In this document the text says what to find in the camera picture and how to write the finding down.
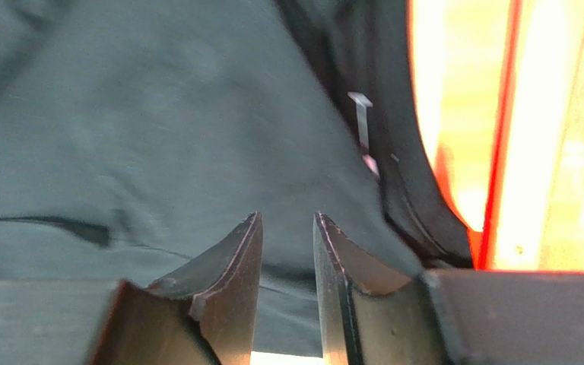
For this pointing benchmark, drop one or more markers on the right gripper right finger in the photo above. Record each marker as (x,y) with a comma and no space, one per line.
(371,313)

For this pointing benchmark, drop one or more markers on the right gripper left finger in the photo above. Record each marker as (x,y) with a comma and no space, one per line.
(201,313)

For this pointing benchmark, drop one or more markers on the black t-shirt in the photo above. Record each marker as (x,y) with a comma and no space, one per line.
(135,134)

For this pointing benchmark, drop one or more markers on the red plastic tray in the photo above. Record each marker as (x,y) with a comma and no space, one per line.
(511,144)

